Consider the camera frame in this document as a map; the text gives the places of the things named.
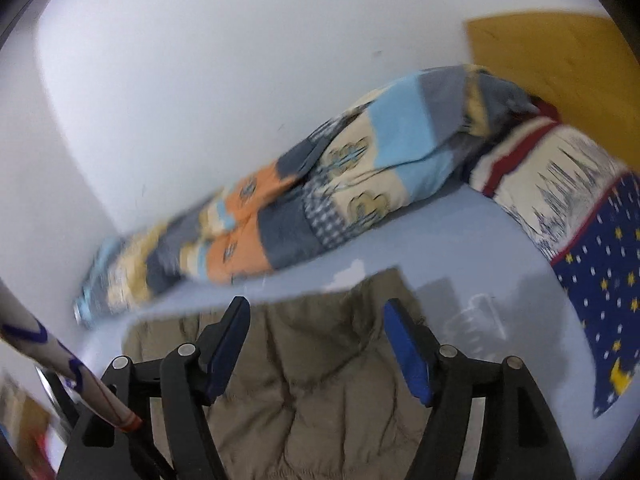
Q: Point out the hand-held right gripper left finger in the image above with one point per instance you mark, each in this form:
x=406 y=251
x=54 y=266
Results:
x=227 y=355

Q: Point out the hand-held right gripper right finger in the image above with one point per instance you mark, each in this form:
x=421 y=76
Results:
x=410 y=355

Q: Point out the grey-brown hooded puffer jacket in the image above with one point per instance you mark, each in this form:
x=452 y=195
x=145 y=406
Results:
x=310 y=370

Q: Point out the light blue bed sheet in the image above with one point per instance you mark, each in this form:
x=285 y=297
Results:
x=450 y=240

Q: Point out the starry navy printed pillow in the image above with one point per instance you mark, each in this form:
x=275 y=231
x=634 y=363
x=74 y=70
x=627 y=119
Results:
x=600 y=260

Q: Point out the patchwork printed quilt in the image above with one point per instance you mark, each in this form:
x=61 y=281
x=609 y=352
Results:
x=400 y=125

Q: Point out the wooden headboard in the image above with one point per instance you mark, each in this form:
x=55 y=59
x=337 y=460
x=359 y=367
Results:
x=550 y=60

